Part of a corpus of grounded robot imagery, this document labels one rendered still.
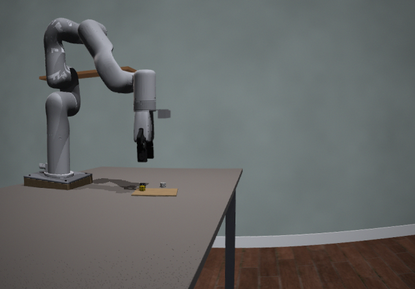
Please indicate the tan square mat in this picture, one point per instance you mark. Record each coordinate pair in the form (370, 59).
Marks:
(155, 192)

